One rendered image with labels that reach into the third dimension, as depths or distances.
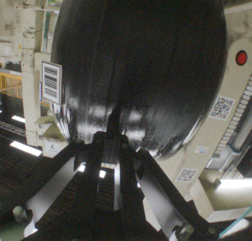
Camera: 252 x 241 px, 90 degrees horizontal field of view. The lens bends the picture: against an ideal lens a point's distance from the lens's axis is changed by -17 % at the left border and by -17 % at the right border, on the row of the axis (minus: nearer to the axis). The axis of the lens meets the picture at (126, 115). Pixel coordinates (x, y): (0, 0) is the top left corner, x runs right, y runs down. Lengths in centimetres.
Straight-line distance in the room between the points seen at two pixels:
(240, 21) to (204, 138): 37
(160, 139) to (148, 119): 5
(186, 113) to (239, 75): 32
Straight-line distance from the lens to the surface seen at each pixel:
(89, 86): 20
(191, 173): 64
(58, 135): 89
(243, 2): 45
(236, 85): 52
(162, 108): 21
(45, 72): 24
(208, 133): 54
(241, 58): 51
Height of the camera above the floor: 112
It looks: 25 degrees up
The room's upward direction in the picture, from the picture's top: 167 degrees counter-clockwise
